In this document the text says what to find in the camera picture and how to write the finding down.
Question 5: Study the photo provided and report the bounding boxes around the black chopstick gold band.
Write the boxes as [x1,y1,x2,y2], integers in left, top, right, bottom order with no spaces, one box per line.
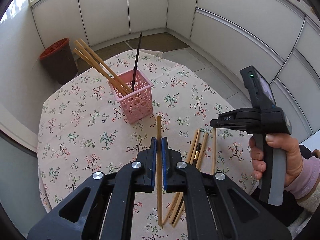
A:
[170,142,201,227]

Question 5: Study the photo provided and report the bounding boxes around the pink sleeve forearm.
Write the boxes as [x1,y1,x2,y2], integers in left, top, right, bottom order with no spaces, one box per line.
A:
[284,157,319,199]

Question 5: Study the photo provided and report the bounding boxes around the white kitchen cabinets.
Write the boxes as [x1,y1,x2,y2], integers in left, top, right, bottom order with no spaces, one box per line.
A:
[31,0,319,140]

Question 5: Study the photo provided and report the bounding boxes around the person right hand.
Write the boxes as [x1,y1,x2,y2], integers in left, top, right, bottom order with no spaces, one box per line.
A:
[248,133,303,187]

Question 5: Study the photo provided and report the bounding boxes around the pink perforated utensil holder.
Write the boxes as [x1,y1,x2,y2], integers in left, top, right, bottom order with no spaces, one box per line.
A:
[109,68,153,124]

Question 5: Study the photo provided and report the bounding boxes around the floral tablecloth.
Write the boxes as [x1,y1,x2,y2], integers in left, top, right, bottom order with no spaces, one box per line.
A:
[36,48,258,240]

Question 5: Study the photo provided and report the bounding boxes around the brown wicker trash bin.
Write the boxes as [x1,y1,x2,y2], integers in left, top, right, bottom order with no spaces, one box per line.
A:
[40,38,78,85]

